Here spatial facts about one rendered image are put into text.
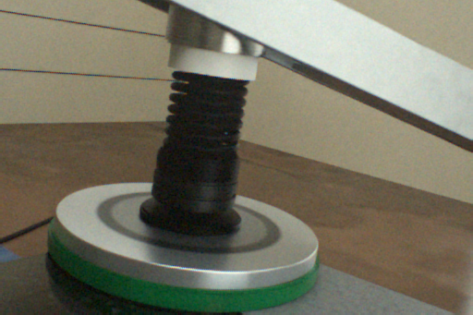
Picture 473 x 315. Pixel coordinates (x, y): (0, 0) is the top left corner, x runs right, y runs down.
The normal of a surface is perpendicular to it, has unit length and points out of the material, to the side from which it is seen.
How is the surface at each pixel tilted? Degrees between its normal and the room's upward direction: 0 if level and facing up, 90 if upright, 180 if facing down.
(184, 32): 90
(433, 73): 90
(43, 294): 0
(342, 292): 0
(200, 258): 0
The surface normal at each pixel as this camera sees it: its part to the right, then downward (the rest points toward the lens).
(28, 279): 0.15, -0.98
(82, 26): 0.79, 0.22
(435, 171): -0.60, 0.04
